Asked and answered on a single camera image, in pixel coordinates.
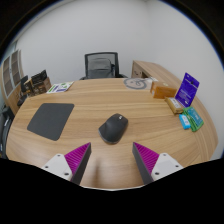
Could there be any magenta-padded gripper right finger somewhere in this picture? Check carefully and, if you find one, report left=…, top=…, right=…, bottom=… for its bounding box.
left=132, top=142, right=184, bottom=185

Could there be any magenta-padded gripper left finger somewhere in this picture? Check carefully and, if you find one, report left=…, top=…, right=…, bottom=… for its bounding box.
left=41, top=142, right=92, bottom=185

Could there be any dark grey computer mouse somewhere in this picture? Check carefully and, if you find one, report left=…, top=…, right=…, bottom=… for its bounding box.
left=98, top=113, right=129, bottom=145

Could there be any dark grey mouse pad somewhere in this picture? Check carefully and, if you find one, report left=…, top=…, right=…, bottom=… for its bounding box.
left=26, top=102, right=75, bottom=142

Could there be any small blue box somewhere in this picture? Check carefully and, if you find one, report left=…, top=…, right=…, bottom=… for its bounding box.
left=178, top=113, right=192, bottom=131

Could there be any green packet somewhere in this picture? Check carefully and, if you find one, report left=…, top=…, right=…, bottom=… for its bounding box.
left=182, top=106, right=205, bottom=132

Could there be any small tan box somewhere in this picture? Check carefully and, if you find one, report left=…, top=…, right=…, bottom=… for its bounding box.
left=164, top=96, right=185, bottom=115

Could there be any large black office chair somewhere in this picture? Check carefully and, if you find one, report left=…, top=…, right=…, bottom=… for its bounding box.
left=0, top=105, right=16, bottom=158

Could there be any orange-brown cardboard box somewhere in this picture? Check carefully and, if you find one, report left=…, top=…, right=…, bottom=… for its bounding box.
left=149, top=80, right=178, bottom=100

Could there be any white printed paper sheet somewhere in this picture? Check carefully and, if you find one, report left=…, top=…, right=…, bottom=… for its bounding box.
left=46, top=81, right=75, bottom=94

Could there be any purple package card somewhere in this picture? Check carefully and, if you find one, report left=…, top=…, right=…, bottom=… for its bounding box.
left=174, top=72, right=200, bottom=108

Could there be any large brown cardboard box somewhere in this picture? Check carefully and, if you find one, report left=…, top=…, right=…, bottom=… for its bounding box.
left=33, top=77, right=53, bottom=96

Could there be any small brown cardboard box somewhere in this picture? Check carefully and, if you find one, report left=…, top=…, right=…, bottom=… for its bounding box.
left=23, top=79, right=36, bottom=96

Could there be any small black chair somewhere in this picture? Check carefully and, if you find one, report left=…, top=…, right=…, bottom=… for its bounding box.
left=17, top=75, right=31, bottom=108

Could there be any black cardboard box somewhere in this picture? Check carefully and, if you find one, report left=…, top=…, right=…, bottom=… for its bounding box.
left=30, top=69, right=48, bottom=86

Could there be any wooden side desk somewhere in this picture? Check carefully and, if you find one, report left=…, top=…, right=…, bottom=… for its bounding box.
left=130, top=59, right=184, bottom=88

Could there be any wooden shelf unit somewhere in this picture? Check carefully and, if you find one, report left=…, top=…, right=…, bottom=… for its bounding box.
left=0, top=49, right=26, bottom=116

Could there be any grey backpack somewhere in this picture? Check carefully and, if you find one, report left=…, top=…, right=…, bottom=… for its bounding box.
left=87, top=57, right=116, bottom=79

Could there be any black mesh office chair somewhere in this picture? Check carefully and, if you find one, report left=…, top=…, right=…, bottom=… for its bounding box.
left=79, top=51, right=128, bottom=81

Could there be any grey ring disc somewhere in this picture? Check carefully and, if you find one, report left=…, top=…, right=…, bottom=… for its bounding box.
left=123, top=77, right=148, bottom=91

